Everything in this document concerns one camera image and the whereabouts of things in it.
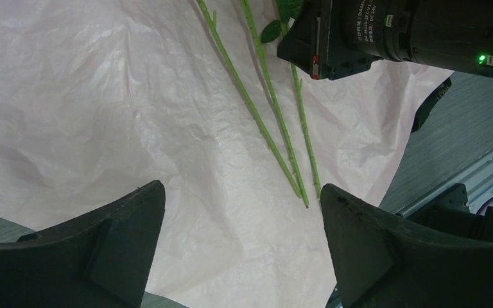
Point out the black ribbon gold lettering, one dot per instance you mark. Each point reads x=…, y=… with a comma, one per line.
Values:
x=428, y=104

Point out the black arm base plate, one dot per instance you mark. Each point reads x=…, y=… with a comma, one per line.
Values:
x=440, y=209

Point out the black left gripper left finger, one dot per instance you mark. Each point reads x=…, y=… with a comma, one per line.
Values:
x=99, y=259

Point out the pink rose stem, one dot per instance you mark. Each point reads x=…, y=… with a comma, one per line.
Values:
x=289, y=10

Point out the pink wrapping paper sheet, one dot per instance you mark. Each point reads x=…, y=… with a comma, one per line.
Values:
x=98, y=98

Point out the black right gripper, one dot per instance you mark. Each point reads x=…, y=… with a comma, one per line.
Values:
x=316, y=42

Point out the aluminium rail frame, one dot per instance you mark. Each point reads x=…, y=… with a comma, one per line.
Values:
x=477, y=179

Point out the peach rose bud stem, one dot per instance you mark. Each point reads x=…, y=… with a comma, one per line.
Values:
x=261, y=52

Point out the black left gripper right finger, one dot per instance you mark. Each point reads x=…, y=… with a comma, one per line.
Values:
x=382, y=259

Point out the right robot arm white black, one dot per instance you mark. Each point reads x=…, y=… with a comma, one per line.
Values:
x=454, y=35

